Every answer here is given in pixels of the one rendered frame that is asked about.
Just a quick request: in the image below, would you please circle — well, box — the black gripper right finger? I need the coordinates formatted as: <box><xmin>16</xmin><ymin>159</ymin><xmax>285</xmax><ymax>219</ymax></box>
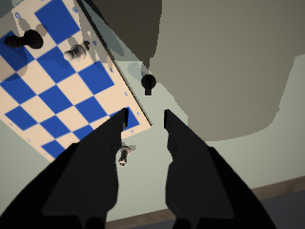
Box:
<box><xmin>164</xmin><ymin>109</ymin><xmax>276</xmax><ymax>229</ymax></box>

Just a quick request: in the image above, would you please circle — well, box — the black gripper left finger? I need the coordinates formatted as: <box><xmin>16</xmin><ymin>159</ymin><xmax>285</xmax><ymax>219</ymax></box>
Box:
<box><xmin>0</xmin><ymin>108</ymin><xmax>129</xmax><ymax>229</ymax></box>

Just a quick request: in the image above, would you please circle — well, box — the blue and cream chessboard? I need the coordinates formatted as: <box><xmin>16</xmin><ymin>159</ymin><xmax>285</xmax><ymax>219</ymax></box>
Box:
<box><xmin>0</xmin><ymin>0</ymin><xmax>152</xmax><ymax>162</ymax></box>

